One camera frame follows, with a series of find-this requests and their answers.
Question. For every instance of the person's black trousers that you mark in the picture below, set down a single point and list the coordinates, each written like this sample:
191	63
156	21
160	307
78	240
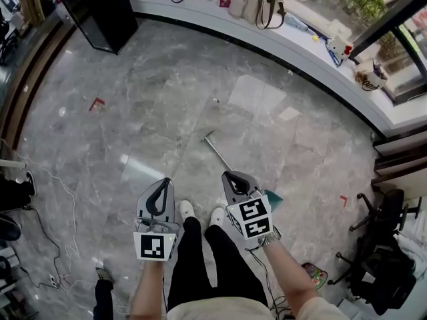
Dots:
213	272

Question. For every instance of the silver wristwatch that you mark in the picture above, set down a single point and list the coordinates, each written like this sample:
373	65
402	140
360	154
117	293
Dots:
272	236

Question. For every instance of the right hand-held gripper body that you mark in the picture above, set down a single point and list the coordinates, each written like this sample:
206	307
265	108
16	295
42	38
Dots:
255	217

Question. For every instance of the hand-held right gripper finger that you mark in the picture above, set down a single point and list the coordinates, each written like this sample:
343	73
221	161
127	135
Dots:
232	182
243	179

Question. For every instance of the red tape corner mark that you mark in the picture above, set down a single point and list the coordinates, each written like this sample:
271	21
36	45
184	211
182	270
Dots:
344	199
96	103

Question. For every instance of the wooden shelf unit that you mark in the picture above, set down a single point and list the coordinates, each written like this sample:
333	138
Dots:
400	165

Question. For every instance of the person's left forearm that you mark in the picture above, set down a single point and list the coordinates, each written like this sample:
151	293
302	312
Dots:
146	292

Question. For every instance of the beige handbag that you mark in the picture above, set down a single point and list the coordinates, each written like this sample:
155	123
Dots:
257	7

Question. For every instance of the black office chair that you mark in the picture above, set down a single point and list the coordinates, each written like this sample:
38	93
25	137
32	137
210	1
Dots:
383	262

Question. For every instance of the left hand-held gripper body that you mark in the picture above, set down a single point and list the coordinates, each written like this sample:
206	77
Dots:
154	247

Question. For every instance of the person's white right shoe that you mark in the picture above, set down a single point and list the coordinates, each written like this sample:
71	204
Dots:
217	216

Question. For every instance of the person's white left shoe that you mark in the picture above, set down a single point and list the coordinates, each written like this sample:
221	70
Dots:
187	208

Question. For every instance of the white window ledge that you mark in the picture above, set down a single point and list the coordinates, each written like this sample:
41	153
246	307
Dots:
293	50

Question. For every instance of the person's white shoe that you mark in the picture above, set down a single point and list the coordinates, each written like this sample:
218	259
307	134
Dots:
187	208
217	216

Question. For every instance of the small yellow ball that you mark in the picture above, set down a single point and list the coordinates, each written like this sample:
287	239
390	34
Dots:
315	38

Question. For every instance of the white paper bag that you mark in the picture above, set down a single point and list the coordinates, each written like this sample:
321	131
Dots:
370	77

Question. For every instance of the white power strip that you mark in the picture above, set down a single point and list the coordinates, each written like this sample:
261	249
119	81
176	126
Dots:
54	280

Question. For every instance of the person's beige shirt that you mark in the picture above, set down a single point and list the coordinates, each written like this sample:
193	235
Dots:
227	312

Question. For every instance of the light blue folded umbrella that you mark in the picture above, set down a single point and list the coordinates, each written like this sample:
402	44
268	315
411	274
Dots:
298	23

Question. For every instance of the person's right forearm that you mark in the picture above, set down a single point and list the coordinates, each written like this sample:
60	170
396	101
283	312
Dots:
290	275

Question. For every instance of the colourful round tin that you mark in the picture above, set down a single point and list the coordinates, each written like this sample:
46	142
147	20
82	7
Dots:
316	275

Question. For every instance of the black window frame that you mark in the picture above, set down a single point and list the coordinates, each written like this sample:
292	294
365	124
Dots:
383	22

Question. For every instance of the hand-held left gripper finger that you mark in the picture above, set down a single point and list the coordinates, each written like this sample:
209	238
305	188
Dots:
165	198
152	200

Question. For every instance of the white cat plush toy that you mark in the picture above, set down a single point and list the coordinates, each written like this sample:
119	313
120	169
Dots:
340	48

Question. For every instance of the grey marble floor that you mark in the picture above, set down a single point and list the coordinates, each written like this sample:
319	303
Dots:
150	78

